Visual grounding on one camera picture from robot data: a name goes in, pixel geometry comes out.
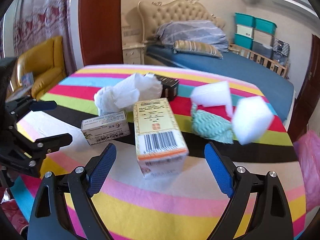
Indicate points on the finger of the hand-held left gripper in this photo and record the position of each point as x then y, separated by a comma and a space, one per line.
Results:
42, 105
55, 141

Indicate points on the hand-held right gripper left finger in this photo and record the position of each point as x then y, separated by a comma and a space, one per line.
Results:
102, 170

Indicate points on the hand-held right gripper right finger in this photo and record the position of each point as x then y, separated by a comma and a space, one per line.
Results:
220, 170

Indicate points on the white green-label carton box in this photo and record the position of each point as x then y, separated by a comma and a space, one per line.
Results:
105, 130

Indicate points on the teal checked cloth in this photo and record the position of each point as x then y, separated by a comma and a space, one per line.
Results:
210, 127

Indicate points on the white foam block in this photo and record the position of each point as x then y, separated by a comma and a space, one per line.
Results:
252, 120
212, 95

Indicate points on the yellow barcode carton box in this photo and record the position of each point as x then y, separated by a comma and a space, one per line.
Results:
155, 130

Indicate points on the white tissue paper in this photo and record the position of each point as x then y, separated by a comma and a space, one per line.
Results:
120, 95

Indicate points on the bin with pink bag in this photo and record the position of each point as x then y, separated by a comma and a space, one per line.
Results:
310, 160

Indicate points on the black carton box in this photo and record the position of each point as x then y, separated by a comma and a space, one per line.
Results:
170, 87

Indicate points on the small printed box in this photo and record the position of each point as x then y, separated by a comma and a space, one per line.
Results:
27, 78

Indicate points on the yellow armchair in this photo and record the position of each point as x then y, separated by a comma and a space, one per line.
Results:
45, 62

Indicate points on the striped colourful tablecloth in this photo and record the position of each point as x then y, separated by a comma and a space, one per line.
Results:
175, 205

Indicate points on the red floral clothing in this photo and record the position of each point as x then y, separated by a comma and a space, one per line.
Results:
10, 212

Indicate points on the pink floral curtain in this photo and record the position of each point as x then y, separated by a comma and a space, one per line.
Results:
37, 17

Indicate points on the bed with blue cover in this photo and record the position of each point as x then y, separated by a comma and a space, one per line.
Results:
250, 72

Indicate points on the cream nightstand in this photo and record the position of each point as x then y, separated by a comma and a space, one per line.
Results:
132, 53

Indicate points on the striped pillow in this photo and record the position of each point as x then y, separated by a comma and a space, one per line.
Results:
197, 48

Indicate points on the clear grey storage box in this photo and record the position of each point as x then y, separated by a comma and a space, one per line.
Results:
261, 50

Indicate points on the grey fabric bag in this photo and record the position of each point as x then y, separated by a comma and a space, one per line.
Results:
280, 57

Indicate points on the teal storage box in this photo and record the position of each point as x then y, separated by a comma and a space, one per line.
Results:
243, 19
243, 41
265, 26

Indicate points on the dark brown wooden door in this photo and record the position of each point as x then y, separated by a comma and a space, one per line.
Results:
312, 75

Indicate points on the beige storage box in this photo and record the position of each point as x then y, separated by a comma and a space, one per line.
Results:
262, 37

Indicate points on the black white checkered bag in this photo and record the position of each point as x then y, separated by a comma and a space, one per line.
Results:
281, 45

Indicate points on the white storage box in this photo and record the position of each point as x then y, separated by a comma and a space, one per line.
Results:
245, 31

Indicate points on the beige tufted headboard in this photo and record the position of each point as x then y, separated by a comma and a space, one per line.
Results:
175, 12

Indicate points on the wall switch panel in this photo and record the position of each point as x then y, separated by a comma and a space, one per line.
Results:
130, 32

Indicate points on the wooden crib rail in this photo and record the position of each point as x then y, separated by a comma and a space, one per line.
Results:
270, 63

